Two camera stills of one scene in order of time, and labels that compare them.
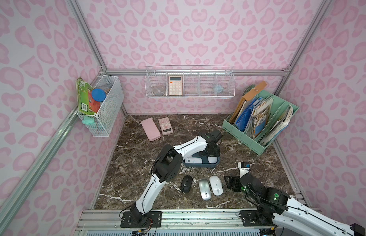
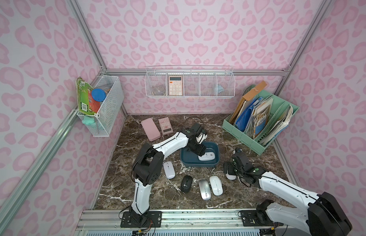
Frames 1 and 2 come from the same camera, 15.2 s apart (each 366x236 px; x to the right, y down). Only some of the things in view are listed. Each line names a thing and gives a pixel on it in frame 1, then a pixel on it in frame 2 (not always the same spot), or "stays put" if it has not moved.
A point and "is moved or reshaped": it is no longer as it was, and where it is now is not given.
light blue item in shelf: x=220 y=89 stays put
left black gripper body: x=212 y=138 -> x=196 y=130
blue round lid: x=98 y=95 stays put
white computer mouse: x=216 y=185 stays put
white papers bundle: x=279 y=126 stays put
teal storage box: x=205 y=162 stays put
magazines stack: x=260 y=117 stays put
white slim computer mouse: x=212 y=160 is moved or reshaped
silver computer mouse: x=205 y=190 stays put
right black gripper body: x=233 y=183 -> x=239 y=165
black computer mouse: x=186 y=184 stays put
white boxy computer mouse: x=193 y=160 is moved or reshaped
